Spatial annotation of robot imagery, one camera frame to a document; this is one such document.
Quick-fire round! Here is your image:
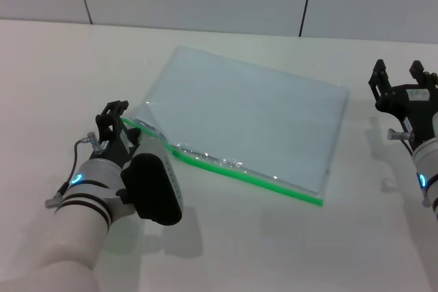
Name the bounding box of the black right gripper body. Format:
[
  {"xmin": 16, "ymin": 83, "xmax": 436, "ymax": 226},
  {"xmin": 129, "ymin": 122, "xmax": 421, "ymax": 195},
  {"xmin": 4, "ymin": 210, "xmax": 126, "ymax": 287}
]
[{"xmin": 386, "ymin": 82, "xmax": 438, "ymax": 146}]

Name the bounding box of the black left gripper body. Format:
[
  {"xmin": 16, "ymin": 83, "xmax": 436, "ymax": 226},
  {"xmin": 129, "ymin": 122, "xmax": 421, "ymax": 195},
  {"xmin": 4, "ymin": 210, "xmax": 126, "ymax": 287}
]
[{"xmin": 90, "ymin": 119, "xmax": 141, "ymax": 170}]

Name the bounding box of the clear green-zip document bag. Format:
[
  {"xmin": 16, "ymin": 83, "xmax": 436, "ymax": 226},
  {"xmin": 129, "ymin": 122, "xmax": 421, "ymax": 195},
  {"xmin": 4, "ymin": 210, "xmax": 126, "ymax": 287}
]
[{"xmin": 122, "ymin": 45, "xmax": 352, "ymax": 207}]

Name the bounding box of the grey left wrist cable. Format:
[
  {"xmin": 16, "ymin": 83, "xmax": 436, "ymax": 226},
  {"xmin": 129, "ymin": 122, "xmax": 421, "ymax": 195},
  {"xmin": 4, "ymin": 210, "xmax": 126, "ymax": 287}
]
[{"xmin": 44, "ymin": 131, "xmax": 104, "ymax": 209}]

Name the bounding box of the right wrist cable with plug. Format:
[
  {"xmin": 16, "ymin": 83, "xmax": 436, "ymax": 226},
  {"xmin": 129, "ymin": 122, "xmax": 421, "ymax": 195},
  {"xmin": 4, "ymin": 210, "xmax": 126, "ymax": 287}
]
[{"xmin": 387, "ymin": 127, "xmax": 415, "ymax": 151}]

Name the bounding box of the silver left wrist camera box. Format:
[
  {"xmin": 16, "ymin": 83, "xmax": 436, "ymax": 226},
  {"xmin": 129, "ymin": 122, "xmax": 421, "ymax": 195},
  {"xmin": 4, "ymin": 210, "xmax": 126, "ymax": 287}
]
[{"xmin": 119, "ymin": 143, "xmax": 185, "ymax": 227}]

